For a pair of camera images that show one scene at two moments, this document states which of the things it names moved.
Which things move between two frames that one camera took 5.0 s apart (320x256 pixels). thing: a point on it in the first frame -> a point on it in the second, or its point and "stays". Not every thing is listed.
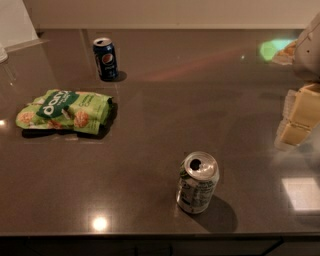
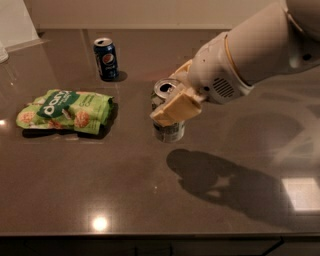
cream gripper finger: x=303 y=106 -> x=182 y=104
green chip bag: x=65 y=109 stays
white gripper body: x=308 y=55 -> x=213 y=71
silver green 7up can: x=198 y=181 -> x=172 y=133
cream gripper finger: x=291 y=135 -> x=182 y=70
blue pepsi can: x=106 y=59 stays
